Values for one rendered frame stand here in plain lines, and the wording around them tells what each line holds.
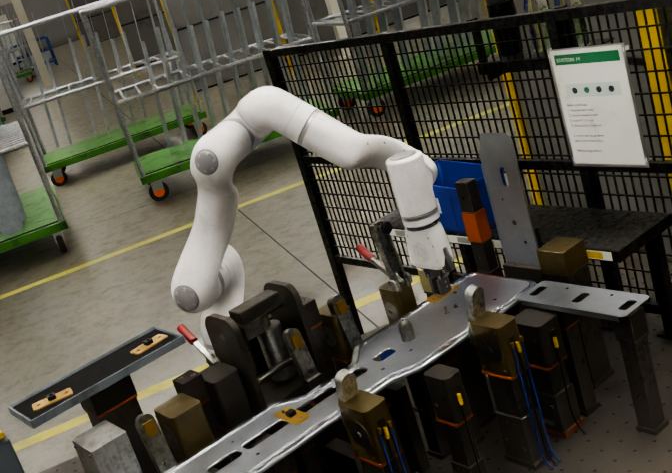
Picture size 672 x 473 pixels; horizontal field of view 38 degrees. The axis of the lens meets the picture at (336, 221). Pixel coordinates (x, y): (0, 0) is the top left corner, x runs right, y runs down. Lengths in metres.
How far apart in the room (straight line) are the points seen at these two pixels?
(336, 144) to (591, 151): 0.71
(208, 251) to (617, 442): 1.04
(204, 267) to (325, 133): 0.49
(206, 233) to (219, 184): 0.18
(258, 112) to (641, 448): 1.09
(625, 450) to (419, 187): 0.71
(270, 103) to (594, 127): 0.82
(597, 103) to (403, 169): 0.58
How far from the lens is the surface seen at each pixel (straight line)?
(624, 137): 2.43
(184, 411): 2.01
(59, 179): 11.19
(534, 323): 2.14
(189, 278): 2.38
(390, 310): 2.35
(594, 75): 2.41
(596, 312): 2.08
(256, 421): 2.04
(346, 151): 2.10
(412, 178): 2.08
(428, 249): 2.14
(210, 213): 2.32
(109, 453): 1.96
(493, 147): 2.30
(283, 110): 2.13
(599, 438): 2.24
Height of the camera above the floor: 1.91
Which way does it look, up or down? 17 degrees down
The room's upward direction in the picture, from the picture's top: 17 degrees counter-clockwise
